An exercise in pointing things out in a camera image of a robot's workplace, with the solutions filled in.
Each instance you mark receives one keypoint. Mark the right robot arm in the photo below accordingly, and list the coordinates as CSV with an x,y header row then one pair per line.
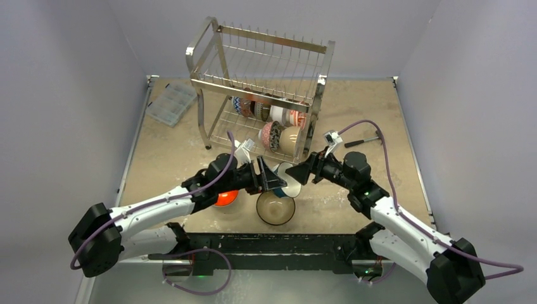
x,y
448,268

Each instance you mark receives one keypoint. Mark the tan glossy dark-rimmed bowl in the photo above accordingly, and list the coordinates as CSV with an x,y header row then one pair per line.
x,y
274,210

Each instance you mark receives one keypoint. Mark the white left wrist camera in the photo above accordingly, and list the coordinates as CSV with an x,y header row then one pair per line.
x,y
242,151

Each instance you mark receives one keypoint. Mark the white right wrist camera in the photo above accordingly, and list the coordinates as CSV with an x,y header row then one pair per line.
x,y
333,141

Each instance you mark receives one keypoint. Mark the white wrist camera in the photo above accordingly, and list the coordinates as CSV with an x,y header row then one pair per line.
x,y
242,151
333,141

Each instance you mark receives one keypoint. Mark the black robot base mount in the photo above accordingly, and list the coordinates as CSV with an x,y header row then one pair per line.
x,y
209,251

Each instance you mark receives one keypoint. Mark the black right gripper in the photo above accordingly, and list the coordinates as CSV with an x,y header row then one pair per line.
x,y
316,167

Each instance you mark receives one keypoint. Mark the red orange bowl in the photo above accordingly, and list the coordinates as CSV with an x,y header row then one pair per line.
x,y
226,199

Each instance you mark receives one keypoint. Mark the black white floral bowl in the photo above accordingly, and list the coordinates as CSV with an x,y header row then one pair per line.
x,y
270,135

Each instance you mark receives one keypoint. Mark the black handled claw hammer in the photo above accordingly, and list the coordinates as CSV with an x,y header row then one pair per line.
x,y
363,141

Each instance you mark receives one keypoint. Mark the clear plastic organizer box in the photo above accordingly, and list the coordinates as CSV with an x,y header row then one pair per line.
x,y
173,103

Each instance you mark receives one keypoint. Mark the stainless steel dish rack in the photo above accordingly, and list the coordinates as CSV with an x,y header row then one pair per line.
x,y
276,69

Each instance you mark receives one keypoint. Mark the orange floral patterned bowl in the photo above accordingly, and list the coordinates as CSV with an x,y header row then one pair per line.
x,y
297,118

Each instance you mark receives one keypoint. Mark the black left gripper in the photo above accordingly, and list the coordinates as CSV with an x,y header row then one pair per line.
x,y
267,179

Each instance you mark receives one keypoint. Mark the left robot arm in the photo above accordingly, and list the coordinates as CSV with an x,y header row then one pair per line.
x,y
100,236

